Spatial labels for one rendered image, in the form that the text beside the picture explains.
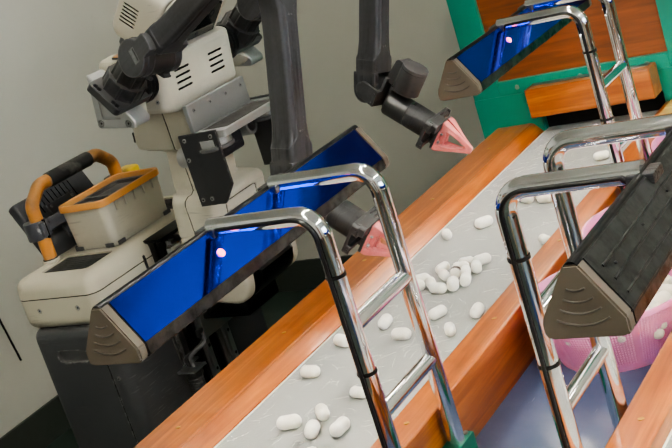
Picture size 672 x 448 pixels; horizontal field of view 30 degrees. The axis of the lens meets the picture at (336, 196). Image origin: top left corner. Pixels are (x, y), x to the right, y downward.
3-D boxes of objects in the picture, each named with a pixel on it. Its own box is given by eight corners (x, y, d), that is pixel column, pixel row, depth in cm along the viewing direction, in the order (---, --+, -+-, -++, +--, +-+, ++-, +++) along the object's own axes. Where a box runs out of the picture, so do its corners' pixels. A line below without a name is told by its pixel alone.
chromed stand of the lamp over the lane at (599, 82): (545, 244, 244) (484, 24, 232) (578, 205, 260) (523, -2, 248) (639, 234, 233) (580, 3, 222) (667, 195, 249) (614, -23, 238)
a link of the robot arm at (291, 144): (281, -46, 226) (240, -43, 218) (305, -49, 222) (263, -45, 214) (303, 188, 234) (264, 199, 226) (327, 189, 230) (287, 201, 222)
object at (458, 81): (439, 102, 219) (428, 62, 218) (557, 12, 269) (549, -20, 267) (480, 95, 215) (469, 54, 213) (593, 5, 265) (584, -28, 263)
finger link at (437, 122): (482, 134, 256) (443, 111, 258) (468, 145, 250) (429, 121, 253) (469, 160, 260) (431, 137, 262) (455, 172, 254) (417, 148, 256)
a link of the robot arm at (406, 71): (379, 87, 269) (353, 92, 263) (399, 41, 263) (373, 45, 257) (418, 118, 264) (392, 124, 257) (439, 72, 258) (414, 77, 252)
